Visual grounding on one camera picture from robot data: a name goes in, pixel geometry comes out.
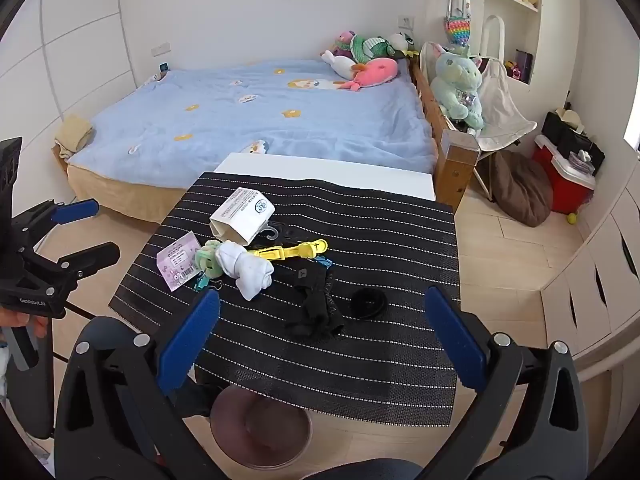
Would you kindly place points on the black plastic hook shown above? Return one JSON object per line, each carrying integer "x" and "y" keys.
{"x": 290, "y": 233}

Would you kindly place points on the white sock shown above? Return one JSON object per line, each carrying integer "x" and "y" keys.
{"x": 247, "y": 267}

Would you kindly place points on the black sock pair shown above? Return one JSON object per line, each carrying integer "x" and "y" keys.
{"x": 312, "y": 305}

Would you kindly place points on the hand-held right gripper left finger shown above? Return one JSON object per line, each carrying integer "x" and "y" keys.
{"x": 192, "y": 330}

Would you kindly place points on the light blue printed blanket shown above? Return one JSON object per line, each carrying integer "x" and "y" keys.
{"x": 300, "y": 120}

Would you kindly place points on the purple plush toy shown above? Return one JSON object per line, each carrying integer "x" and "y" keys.
{"x": 344, "y": 42}

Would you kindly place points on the rainbow bubble bag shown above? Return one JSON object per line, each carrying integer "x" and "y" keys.
{"x": 459, "y": 30}

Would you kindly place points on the black bag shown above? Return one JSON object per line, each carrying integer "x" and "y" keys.
{"x": 562, "y": 132}

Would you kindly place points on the teal binder clip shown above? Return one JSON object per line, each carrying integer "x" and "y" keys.
{"x": 200, "y": 284}

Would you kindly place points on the dark blue office chair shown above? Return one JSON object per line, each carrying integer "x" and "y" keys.
{"x": 32, "y": 400}

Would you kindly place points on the red cooler box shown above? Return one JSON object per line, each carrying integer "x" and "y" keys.
{"x": 565, "y": 182}

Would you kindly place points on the person's left hand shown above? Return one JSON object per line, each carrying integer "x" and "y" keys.
{"x": 25, "y": 322}

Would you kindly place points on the white paper box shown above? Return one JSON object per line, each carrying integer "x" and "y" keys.
{"x": 240, "y": 215}

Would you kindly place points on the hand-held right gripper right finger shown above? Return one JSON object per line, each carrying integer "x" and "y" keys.
{"x": 455, "y": 340}

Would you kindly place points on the brown cushion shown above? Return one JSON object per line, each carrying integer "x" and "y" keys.
{"x": 520, "y": 187}

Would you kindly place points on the beige bed base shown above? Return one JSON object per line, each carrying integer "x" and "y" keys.
{"x": 115, "y": 195}

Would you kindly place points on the green duck plush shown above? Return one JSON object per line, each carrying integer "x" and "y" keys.
{"x": 402, "y": 42}

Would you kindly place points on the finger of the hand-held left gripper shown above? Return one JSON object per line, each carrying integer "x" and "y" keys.
{"x": 75, "y": 210}
{"x": 90, "y": 257}

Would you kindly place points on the white folding fabric chair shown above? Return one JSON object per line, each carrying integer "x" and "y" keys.
{"x": 500, "y": 95}

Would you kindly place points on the clear plastic hanger hook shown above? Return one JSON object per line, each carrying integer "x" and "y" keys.
{"x": 270, "y": 232}

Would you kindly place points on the pink whale plush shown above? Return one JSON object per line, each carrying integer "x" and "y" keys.
{"x": 377, "y": 72}

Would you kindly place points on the black striped woven mat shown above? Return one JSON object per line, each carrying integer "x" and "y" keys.
{"x": 390, "y": 260}

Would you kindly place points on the white wardrobe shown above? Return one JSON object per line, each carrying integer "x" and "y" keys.
{"x": 75, "y": 35}

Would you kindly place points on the beige folded cloth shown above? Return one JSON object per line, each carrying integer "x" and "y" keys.
{"x": 75, "y": 132}

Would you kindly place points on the white wall socket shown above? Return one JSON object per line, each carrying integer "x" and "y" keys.
{"x": 161, "y": 50}

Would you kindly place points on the pink label card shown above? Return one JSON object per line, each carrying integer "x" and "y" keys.
{"x": 175, "y": 260}

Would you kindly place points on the white drawer cabinet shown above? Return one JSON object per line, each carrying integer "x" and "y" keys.
{"x": 600, "y": 270}

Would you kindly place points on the yellow plastic clip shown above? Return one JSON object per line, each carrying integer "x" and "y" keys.
{"x": 295, "y": 250}

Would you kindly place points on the blue binder clip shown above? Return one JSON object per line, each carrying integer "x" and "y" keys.
{"x": 324, "y": 261}

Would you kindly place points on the green striped plush toy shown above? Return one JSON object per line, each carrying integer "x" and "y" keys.
{"x": 370, "y": 46}

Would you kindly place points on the purple box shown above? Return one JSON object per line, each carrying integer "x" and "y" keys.
{"x": 524, "y": 65}

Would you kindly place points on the large pale green plush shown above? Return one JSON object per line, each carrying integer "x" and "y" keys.
{"x": 457, "y": 87}

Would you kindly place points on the wooden bed frame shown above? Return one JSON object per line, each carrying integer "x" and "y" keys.
{"x": 452, "y": 160}

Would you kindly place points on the white plush toy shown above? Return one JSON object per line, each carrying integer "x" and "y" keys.
{"x": 340, "y": 65}

